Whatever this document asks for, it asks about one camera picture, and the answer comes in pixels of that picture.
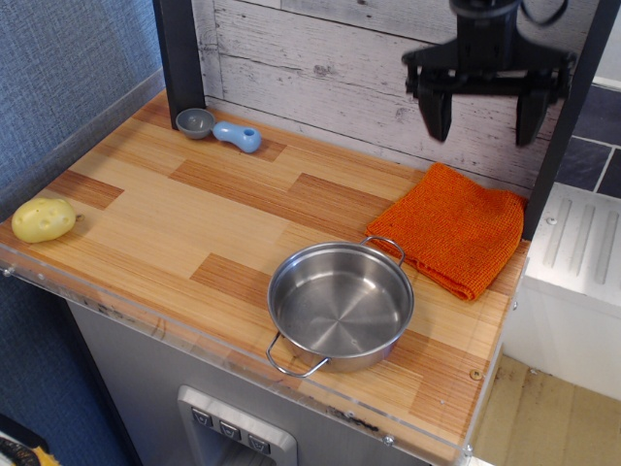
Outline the yellow object bottom left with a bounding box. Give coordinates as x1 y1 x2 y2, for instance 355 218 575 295
32 447 60 466

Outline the left dark frame post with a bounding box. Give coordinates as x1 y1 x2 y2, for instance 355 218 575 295
152 0 205 129

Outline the stainless steel pot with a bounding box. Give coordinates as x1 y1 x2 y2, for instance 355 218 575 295
267 236 415 379

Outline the grey dispenser panel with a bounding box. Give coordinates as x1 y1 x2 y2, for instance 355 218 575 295
178 385 299 465

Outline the right dark frame post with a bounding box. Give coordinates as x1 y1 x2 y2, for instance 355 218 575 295
522 0 620 241

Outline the orange knitted cloth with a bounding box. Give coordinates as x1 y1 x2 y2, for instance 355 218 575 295
366 163 527 301

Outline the dark frame post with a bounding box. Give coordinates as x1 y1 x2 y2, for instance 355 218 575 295
522 0 620 241
152 0 205 129

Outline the grey and blue scoop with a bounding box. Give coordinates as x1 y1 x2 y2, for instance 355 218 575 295
175 108 262 153

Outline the yellow toy potato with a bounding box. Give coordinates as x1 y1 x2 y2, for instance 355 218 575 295
12 197 77 244

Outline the white ribbed cabinet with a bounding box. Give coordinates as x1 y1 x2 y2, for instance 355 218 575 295
504 183 620 398

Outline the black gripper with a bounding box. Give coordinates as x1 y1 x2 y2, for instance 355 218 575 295
402 1 576 147

